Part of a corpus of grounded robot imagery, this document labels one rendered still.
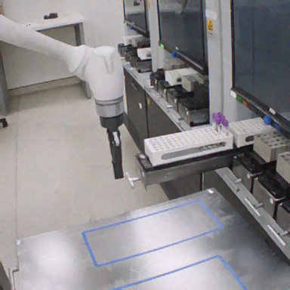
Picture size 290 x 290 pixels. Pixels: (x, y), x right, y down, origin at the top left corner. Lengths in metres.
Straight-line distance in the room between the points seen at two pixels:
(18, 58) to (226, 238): 4.05
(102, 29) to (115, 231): 3.90
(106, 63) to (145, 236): 0.49
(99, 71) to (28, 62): 3.64
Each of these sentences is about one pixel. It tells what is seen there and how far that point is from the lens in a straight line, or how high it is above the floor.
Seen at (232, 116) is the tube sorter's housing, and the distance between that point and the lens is 1.53.
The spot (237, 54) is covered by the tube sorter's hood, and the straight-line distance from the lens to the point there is 1.38.
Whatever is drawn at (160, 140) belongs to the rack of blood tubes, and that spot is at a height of 0.86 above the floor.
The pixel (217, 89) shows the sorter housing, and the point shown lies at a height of 0.93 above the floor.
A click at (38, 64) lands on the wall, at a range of 4.78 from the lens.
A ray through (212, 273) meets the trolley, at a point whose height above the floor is 0.82.
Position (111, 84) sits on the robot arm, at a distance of 1.16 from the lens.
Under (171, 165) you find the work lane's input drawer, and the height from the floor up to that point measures 0.81.
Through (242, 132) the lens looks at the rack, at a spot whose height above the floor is 0.86.
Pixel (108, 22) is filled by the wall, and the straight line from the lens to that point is 4.77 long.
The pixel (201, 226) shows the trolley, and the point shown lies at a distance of 1.04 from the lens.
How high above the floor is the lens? 1.49
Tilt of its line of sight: 28 degrees down
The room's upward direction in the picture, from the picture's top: 5 degrees counter-clockwise
